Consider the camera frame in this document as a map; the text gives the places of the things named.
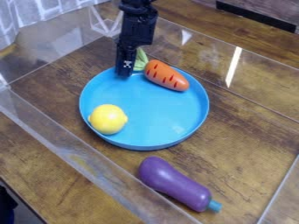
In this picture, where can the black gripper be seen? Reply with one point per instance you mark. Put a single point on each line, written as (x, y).
(138, 32)

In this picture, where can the orange toy carrot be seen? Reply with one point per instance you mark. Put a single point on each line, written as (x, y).
(159, 73)

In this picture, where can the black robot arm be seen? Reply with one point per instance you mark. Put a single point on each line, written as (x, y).
(135, 3)

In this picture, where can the blue round plate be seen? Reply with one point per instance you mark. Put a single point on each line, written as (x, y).
(163, 116)

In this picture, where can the yellow toy lemon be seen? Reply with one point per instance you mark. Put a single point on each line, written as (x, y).
(107, 119)

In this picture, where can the white patterned curtain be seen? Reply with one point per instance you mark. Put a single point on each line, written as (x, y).
(19, 13)

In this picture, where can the black baseboard strip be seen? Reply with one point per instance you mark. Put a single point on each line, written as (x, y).
(257, 16)

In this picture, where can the purple toy eggplant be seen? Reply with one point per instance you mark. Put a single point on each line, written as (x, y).
(163, 178)

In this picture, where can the clear acrylic enclosure wall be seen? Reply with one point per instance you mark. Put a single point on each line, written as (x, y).
(78, 180)

